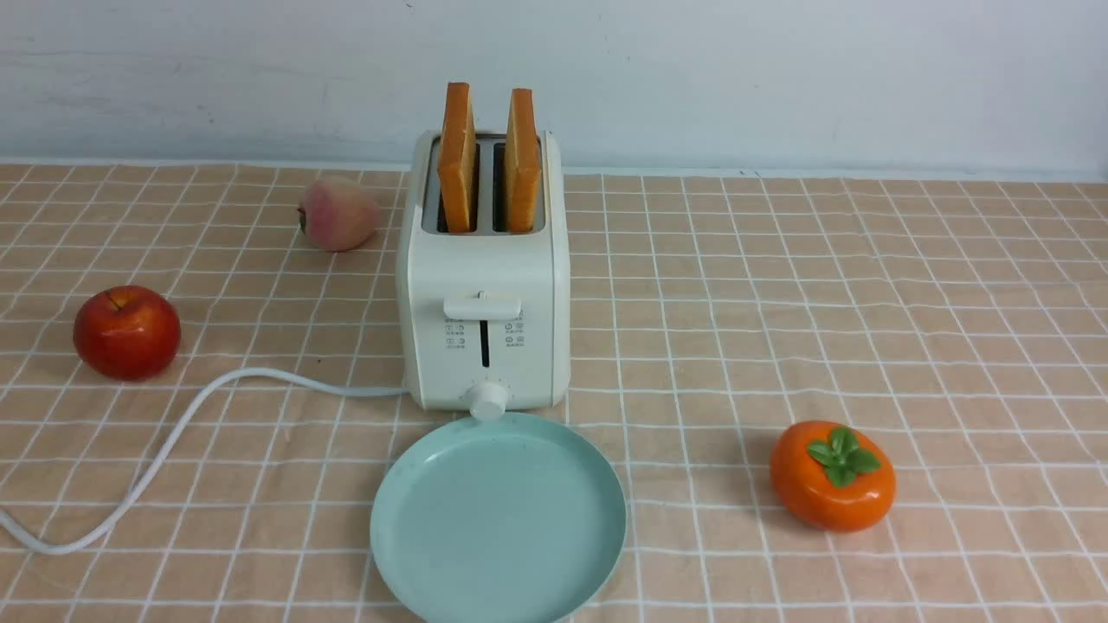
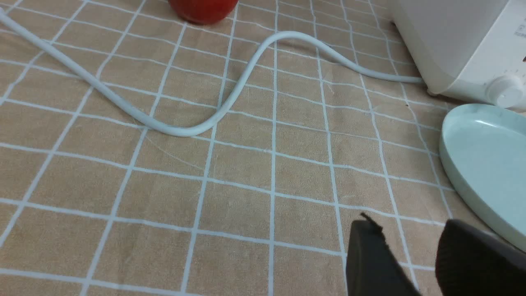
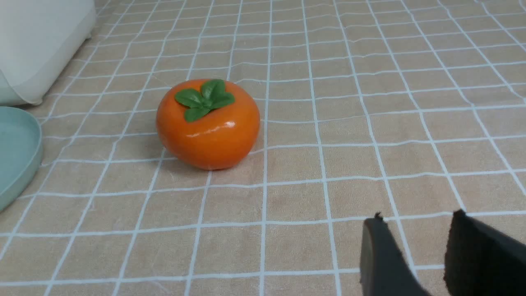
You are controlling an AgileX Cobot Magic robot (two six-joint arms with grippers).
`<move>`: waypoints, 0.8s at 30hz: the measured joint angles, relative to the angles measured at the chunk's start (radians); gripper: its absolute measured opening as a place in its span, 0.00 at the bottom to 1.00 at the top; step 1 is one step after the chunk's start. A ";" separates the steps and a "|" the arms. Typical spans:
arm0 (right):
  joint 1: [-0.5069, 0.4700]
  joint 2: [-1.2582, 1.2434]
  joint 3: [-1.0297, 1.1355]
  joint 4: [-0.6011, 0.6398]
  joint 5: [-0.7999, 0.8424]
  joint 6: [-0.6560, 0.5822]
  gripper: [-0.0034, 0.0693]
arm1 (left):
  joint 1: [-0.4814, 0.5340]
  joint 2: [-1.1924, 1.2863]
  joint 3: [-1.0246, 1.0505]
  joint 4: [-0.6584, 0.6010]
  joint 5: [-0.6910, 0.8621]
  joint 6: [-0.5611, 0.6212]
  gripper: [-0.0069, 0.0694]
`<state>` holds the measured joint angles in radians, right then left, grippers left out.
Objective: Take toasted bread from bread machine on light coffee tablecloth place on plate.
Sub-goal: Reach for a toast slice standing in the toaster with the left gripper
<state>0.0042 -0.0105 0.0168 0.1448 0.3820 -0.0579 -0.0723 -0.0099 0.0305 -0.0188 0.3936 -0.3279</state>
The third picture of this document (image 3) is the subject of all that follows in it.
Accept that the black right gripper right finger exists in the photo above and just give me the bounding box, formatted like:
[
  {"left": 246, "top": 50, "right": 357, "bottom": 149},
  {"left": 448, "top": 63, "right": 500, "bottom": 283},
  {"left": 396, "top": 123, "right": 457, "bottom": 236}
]
[{"left": 444, "top": 210, "right": 526, "bottom": 296}]

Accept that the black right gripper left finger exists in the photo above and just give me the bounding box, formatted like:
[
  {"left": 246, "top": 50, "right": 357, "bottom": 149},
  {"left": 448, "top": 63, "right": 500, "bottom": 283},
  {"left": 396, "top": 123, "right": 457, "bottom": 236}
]
[{"left": 360, "top": 213, "right": 429, "bottom": 296}]

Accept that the checkered beige tablecloth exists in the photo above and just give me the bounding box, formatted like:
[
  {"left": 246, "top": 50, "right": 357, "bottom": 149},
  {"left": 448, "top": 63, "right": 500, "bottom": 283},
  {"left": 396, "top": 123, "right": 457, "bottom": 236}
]
[{"left": 1, "top": 0, "right": 525, "bottom": 296}]

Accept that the orange persimmon with green leaves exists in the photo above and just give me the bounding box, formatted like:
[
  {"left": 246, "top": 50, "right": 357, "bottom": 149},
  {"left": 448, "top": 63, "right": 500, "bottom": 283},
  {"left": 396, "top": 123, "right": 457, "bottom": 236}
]
[{"left": 156, "top": 79, "right": 261, "bottom": 170}]

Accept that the light green round plate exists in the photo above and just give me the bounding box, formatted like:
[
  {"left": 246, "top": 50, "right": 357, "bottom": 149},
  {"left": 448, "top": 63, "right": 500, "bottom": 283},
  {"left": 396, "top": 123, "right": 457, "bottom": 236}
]
[{"left": 0, "top": 106, "right": 43, "bottom": 210}]

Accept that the white two-slot toaster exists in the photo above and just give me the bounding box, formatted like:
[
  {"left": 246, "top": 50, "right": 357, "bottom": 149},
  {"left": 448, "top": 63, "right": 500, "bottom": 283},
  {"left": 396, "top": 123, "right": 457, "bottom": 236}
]
[{"left": 0, "top": 0, "right": 97, "bottom": 106}]

